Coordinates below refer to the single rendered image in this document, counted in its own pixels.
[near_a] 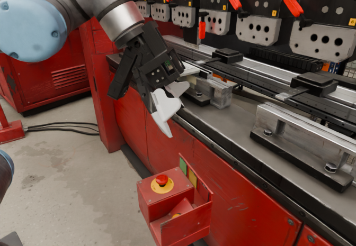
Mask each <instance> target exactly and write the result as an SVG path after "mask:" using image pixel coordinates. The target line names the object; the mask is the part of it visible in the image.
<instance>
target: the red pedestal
mask: <svg viewBox="0 0 356 246"><path fill-rule="evenodd" d="M0 122H1V124H0V145H1V144H4V143H9V142H12V141H16V140H19V139H23V138H25V133H24V130H23V125H22V122H21V120H17V121H13V122H8V121H7V119H6V116H5V114H4V111H3V109H2V106H1V104H0Z"/></svg>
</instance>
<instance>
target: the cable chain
mask: <svg viewBox="0 0 356 246"><path fill-rule="evenodd" d="M249 54H252V55H256V56H259V57H262V58H266V59H270V60H273V61H277V62H281V63H284V64H286V65H290V66H294V67H298V68H302V69H306V70H308V71H312V72H317V71H320V70H322V68H323V64H324V62H322V61H320V62H319V61H318V60H313V59H309V58H305V57H300V56H296V55H295V54H294V55H292V54H288V53H284V52H280V51H276V50H272V49H269V48H265V47H264V48H263V47H259V46H258V45H257V46H256V47H254V48H252V47H250V49H249Z"/></svg>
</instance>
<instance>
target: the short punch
mask: <svg viewBox="0 0 356 246"><path fill-rule="evenodd" d="M184 41H185V45H186V46H188V47H192V48H195V49H199V45H200V43H201V39H199V27H198V28H193V27H191V28H187V27H184Z"/></svg>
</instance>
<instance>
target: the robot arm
mask: <svg viewBox="0 0 356 246"><path fill-rule="evenodd" d="M94 16H95V17H96V19H97V20H98V22H99V23H100V25H101V27H102V28H103V29H104V31H105V32H106V34H107V35H108V37H109V38H110V40H111V41H112V42H115V43H114V44H115V46H116V47H117V48H118V50H119V49H122V48H124V47H126V46H128V47H126V49H125V51H124V53H123V56H122V58H121V61H120V63H119V66H118V68H117V70H116V73H115V75H114V78H113V81H111V84H110V86H109V89H108V93H107V95H108V96H109V97H111V98H113V99H115V100H116V101H117V100H118V99H120V98H121V97H124V95H125V94H126V92H127V90H128V88H129V83H130V81H131V79H132V77H133V74H134V79H135V81H136V83H137V86H138V90H139V94H140V97H141V99H142V100H143V102H144V104H145V106H146V108H147V110H148V112H149V114H151V116H152V118H153V119H154V121H155V122H156V124H157V125H158V127H159V128H160V129H161V131H162V132H163V133H164V134H166V135H167V136H168V137H169V138H172V137H173V136H172V133H171V130H170V127H169V125H168V123H167V120H168V119H170V118H171V117H172V116H173V115H174V114H175V113H176V112H177V111H178V110H179V109H180V108H184V105H183V103H182V101H181V100H180V98H179V97H180V96H181V95H182V94H183V93H184V92H185V91H186V90H187V89H188V88H189V87H190V84H189V83H188V82H187V81H183V82H179V83H176V82H175V80H176V79H177V78H179V77H180V74H182V73H183V72H184V69H186V68H185V66H184V64H183V62H182V61H181V59H180V57H179V56H178V54H177V52H176V51H175V49H174V47H171V46H169V47H168V45H167V44H166V42H165V40H164V39H163V37H162V35H161V34H160V32H159V30H158V28H157V27H158V24H157V23H156V21H155V20H153V21H149V22H147V23H146V24H144V22H145V19H144V18H143V16H142V14H141V13H140V11H139V9H138V7H137V6H136V4H135V3H134V1H133V0H0V53H5V54H7V55H8V56H11V57H13V58H15V59H17V60H19V61H24V62H39V61H43V60H46V59H48V58H50V57H51V56H53V55H54V54H56V53H57V52H58V51H59V50H60V49H61V48H62V47H63V45H64V44H65V42H66V39H67V37H68V35H69V34H70V32H71V31H73V30H74V29H76V28H77V27H79V26H81V25H82V24H84V23H85V22H87V21H88V20H90V19H91V18H92V17H94ZM139 42H140V43H139ZM177 58H178V59H177ZM179 61H180V62H179ZM13 175H14V163H13V160H12V159H11V157H10V156H9V155H8V154H7V153H6V152H5V151H3V150H1V149H0V204H1V202H2V200H3V198H4V196H5V193H6V191H7V190H8V188H9V187H10V185H11V183H12V179H13Z"/></svg>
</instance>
